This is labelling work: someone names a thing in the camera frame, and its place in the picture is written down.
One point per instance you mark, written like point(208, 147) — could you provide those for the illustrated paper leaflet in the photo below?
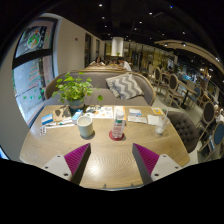
point(100, 112)

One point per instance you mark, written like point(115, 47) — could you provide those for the pill blister pack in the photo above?
point(43, 130)

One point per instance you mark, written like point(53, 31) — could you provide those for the framed food poster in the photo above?
point(33, 40)

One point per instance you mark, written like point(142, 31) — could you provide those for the flat round red coaster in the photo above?
point(111, 137)

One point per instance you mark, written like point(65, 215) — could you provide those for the small white and blue box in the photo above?
point(135, 112)

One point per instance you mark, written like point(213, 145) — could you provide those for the white printed paper sheet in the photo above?
point(137, 119)

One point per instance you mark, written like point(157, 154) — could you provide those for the grey chevron cushion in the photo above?
point(125, 86)

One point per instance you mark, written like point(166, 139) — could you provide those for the white and orange box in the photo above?
point(119, 109)

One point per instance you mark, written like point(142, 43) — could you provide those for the green potted plant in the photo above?
point(73, 88)

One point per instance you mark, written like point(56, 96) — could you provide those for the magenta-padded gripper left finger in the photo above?
point(56, 165)

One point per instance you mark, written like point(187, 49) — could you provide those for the grey curved sofa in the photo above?
point(100, 80)

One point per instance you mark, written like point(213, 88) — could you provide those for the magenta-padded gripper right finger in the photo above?
point(166, 165)

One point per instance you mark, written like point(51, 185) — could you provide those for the person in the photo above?
point(125, 65)
point(99, 61)

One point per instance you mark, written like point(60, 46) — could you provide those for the clear plastic water bottle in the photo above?
point(118, 126)

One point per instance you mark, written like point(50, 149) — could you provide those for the white tube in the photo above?
point(58, 124)

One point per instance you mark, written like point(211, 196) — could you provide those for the group of dining chairs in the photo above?
point(173, 86)

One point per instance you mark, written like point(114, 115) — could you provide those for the white napkin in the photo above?
point(154, 120)

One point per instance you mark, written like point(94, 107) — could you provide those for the small blue flat box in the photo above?
point(47, 119)

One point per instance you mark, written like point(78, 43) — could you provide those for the dark tufted chair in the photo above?
point(183, 130)

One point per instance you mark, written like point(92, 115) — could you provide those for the yellow card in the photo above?
point(158, 111)

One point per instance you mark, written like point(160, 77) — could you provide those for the white ceramic mug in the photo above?
point(85, 127)

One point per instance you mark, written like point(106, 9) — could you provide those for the group of ceiling lights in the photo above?
point(150, 13)

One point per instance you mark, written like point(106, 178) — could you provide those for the clear plastic cup with straw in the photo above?
point(161, 125)

